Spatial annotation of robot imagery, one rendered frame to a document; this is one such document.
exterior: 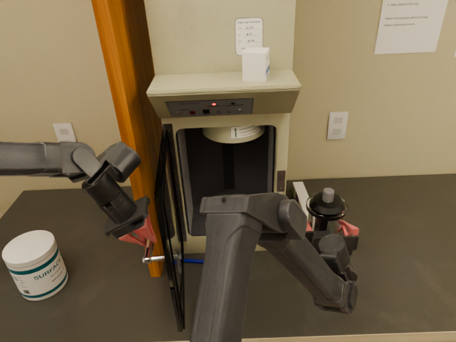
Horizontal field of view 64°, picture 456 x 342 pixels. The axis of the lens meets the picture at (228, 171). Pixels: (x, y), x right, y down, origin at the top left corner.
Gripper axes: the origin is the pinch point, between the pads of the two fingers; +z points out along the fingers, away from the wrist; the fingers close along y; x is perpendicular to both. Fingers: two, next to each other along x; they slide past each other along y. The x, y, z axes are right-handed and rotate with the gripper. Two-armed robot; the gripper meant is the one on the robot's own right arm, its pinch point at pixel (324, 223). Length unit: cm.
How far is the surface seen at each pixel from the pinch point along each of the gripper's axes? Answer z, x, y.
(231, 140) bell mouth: 8.4, -22.6, 24.7
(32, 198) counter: 41, 16, 104
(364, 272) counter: -3.4, 16.0, -12.4
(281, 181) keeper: 6.8, -10.0, 11.1
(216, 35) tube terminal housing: 7, -49, 27
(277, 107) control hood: 1.7, -33.8, 13.8
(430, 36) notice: 50, -37, -44
